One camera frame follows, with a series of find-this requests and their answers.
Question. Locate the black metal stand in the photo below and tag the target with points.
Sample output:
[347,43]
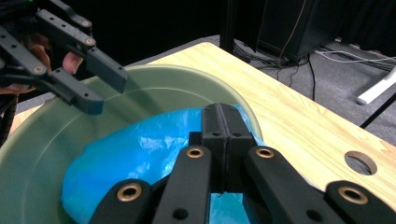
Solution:
[228,25]

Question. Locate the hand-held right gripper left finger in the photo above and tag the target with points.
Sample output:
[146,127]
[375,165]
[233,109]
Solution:
[211,140]

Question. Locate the blue plastic trash bag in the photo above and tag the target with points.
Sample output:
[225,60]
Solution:
[124,161]

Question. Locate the black box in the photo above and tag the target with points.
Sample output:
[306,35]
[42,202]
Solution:
[299,25]

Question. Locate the green plastic bin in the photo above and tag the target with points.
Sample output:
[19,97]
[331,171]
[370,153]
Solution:
[37,161]

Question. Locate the dark curtain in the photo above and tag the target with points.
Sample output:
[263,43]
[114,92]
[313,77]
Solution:
[373,25]

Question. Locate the white desk frame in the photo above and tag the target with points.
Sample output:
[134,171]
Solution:
[376,88]

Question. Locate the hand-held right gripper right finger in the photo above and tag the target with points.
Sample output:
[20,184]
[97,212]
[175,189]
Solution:
[236,140]

